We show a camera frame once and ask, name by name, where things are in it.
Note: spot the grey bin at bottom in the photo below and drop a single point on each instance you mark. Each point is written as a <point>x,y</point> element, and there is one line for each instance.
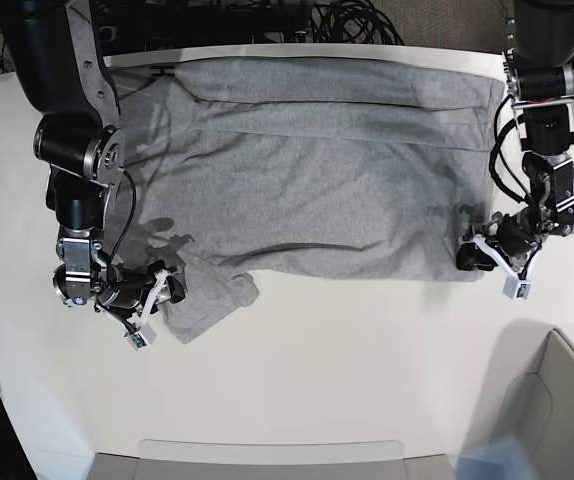
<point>158,459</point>

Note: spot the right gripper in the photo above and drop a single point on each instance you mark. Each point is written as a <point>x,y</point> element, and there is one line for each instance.
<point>126,293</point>

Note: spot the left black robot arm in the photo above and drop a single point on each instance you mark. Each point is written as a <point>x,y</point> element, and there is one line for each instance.
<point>539,68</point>

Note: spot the blue translucent object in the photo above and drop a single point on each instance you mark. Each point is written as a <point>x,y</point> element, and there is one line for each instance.
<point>492,457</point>

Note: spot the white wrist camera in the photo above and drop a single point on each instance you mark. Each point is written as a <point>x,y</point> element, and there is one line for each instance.
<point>516,288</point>
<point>141,338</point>

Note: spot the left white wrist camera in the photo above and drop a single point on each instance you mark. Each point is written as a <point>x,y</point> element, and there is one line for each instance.
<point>516,288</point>

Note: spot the grey bin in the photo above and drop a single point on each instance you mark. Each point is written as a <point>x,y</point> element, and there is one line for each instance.
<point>158,459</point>
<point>535,427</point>

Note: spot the grey T-shirt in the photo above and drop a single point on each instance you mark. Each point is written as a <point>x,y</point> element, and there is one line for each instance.
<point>325,167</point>

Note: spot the grey bin at right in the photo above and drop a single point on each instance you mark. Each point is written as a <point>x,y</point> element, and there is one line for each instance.
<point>535,427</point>

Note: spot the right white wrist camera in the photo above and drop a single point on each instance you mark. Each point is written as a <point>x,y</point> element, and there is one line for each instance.
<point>141,338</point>

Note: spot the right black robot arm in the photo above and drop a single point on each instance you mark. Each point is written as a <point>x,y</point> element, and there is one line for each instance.
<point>56,53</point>

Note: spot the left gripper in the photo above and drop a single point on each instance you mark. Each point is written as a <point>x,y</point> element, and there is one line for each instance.
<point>506,241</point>

